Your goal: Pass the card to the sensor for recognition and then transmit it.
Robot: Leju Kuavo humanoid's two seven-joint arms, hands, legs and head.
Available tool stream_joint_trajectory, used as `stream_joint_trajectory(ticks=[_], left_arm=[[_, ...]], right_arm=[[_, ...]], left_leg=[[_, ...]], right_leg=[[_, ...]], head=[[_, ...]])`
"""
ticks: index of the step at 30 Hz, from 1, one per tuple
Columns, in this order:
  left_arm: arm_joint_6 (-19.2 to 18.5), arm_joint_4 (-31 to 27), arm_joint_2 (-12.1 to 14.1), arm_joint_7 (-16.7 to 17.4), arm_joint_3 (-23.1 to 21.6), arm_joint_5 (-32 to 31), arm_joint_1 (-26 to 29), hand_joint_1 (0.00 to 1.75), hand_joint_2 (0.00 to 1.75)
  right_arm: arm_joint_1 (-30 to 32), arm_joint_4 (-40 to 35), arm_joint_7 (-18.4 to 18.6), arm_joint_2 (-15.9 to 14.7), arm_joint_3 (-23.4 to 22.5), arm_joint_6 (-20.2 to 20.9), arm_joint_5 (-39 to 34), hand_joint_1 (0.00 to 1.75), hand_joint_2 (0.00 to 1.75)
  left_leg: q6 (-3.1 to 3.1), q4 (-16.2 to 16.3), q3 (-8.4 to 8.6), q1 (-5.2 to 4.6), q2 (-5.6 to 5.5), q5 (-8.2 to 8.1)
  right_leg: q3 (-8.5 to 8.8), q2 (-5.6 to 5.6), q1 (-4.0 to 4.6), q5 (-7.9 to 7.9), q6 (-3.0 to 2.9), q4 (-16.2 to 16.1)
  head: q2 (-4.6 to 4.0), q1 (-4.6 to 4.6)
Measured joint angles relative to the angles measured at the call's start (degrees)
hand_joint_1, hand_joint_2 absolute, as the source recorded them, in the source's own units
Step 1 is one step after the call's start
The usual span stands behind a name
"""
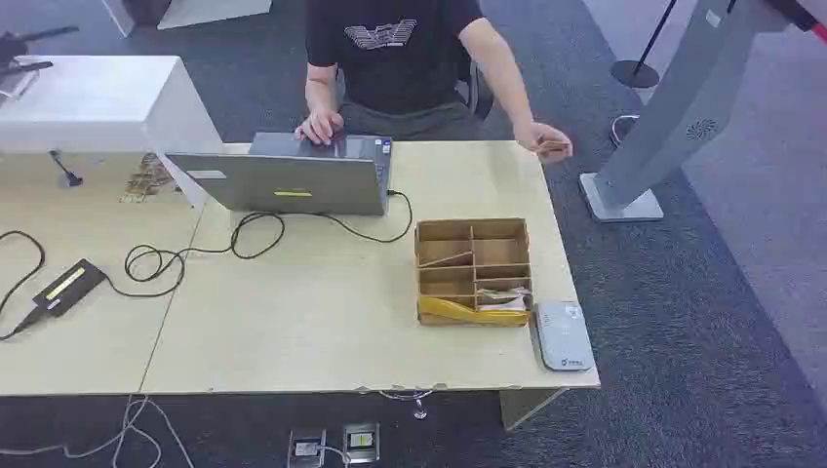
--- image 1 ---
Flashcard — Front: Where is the wooden compartment card box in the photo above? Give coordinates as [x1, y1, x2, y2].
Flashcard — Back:
[413, 217, 535, 329]

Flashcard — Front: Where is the yellow strip on box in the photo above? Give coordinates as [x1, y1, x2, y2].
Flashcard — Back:
[416, 295, 532, 327]

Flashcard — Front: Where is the grey laptop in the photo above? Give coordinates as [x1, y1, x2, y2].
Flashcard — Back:
[166, 132, 394, 217]

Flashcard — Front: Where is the person's right hand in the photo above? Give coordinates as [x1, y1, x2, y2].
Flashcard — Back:
[295, 108, 345, 147]

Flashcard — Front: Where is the person's hand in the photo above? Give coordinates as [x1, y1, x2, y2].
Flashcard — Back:
[514, 120, 574, 164]
[295, 108, 345, 147]

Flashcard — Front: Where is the chair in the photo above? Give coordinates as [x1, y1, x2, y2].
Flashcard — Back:
[454, 58, 496, 122]

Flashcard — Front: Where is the person's left hand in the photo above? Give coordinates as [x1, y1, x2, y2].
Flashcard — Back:
[514, 120, 574, 164]

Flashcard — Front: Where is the person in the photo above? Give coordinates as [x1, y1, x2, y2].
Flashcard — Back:
[295, 0, 574, 163]

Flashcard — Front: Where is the grey card reader device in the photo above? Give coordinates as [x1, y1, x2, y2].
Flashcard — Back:
[530, 300, 597, 374]

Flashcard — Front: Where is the desk leg panel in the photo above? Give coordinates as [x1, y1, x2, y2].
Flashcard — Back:
[497, 388, 571, 433]

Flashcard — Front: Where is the grey kiosk stand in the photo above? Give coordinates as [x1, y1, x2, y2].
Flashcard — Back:
[578, 0, 795, 225]

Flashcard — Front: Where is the white furniture panel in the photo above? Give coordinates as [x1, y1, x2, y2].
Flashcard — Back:
[100, 0, 275, 39]

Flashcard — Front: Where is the black power adapter brick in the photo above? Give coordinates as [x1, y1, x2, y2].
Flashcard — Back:
[32, 258, 108, 319]

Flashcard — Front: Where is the white cabinet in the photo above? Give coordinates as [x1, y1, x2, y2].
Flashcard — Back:
[0, 55, 225, 210]

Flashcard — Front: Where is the black device on cabinet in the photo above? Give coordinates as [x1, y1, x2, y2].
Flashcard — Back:
[0, 25, 81, 79]

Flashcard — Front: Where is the black laptop power cable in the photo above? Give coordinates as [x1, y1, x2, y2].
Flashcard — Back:
[102, 189, 414, 300]

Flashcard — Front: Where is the cable loop under desk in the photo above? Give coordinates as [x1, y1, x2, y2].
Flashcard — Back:
[376, 388, 437, 422]

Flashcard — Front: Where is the coiled cable on floor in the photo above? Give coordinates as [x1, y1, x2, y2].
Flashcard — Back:
[608, 113, 642, 149]

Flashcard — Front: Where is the black stanchion post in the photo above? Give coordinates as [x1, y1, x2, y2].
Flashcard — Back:
[610, 0, 680, 91]

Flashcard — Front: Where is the white floor cable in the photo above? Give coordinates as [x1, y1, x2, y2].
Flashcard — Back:
[0, 395, 196, 468]

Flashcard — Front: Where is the black mains cable with plug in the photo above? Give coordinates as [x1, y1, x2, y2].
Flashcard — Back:
[0, 230, 48, 342]

